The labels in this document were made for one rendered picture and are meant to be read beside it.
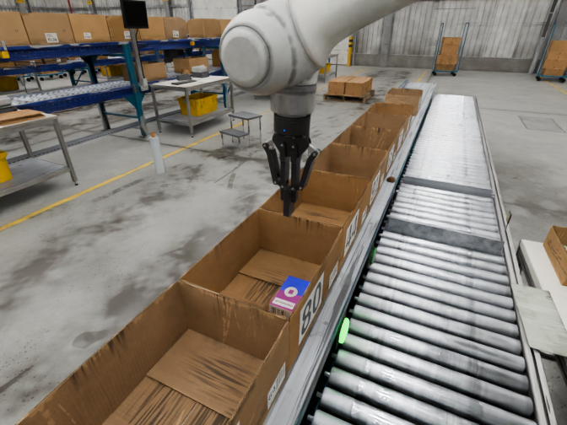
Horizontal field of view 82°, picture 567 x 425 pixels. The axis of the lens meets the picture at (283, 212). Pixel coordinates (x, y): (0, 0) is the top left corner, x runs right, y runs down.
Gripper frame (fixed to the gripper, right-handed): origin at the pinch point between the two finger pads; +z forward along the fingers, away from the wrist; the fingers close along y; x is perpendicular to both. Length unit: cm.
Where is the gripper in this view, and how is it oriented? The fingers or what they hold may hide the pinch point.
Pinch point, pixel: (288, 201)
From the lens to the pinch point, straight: 76.3
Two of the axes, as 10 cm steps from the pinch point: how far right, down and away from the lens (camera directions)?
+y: -9.1, -2.3, 3.5
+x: -4.2, 4.5, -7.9
